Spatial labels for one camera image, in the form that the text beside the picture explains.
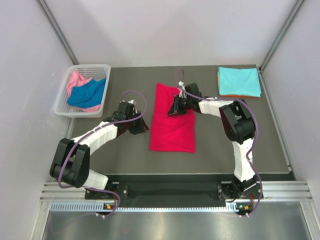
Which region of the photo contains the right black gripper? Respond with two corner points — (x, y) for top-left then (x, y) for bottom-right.
(167, 94), (193, 116)

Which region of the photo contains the red t shirt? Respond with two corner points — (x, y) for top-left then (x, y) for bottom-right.
(149, 83), (196, 153)

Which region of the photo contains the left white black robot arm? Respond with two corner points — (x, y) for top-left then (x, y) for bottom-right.
(49, 100), (149, 199)

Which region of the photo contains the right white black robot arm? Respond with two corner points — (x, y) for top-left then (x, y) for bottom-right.
(167, 81), (257, 202)

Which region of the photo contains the folded orange t shirt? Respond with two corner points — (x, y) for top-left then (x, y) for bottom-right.
(216, 74), (260, 99)

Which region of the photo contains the white perforated plastic basket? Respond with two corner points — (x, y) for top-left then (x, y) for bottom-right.
(54, 64), (111, 118)

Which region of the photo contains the folded light blue t shirt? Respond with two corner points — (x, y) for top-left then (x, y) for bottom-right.
(217, 67), (262, 98)

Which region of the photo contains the pink t shirt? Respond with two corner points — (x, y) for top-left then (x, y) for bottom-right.
(66, 71), (101, 113)

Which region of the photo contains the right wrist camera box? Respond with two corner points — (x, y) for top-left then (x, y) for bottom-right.
(177, 81), (187, 99)

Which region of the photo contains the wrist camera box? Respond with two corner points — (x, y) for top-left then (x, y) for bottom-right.
(127, 99), (136, 108)
(177, 81), (187, 99)

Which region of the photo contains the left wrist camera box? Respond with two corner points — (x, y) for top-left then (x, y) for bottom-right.
(127, 99), (136, 108)

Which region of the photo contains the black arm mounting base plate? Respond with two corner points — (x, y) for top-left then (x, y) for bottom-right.
(84, 181), (263, 203)

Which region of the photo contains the left aluminium frame post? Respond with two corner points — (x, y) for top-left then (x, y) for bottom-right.
(35, 0), (79, 65)

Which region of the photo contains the aluminium frame post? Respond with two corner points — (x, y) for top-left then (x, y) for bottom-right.
(35, 0), (79, 65)
(258, 0), (306, 73)

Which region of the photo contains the white slotted cable duct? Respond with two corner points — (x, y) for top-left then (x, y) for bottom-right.
(50, 201), (250, 213)

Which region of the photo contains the right aluminium frame post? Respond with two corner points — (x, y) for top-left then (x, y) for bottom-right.
(258, 0), (306, 73)

